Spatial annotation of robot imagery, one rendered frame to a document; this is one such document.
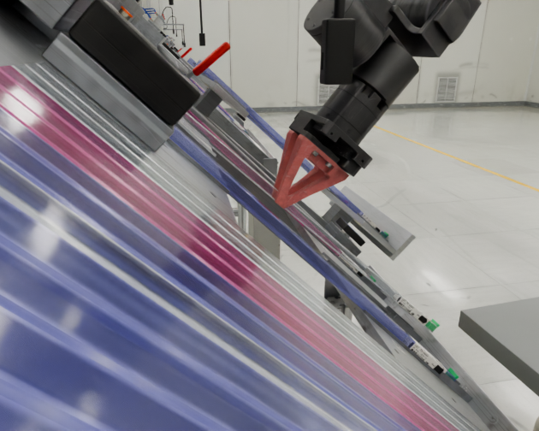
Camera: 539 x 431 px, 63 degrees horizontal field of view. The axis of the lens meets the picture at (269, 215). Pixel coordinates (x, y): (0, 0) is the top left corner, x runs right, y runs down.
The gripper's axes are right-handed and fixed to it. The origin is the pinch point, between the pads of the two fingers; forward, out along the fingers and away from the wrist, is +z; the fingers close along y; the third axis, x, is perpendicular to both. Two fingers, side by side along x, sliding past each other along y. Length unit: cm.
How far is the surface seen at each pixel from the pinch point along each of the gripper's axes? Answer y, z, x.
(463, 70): -743, -353, 427
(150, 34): -129, -8, -26
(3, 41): 20.9, 0.6, -24.5
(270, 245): -40.1, 12.6, 21.3
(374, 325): 13.4, 3.2, 9.9
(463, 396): 12.0, 4.4, 27.0
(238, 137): -96, 0, 14
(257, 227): -40.0, 11.1, 16.3
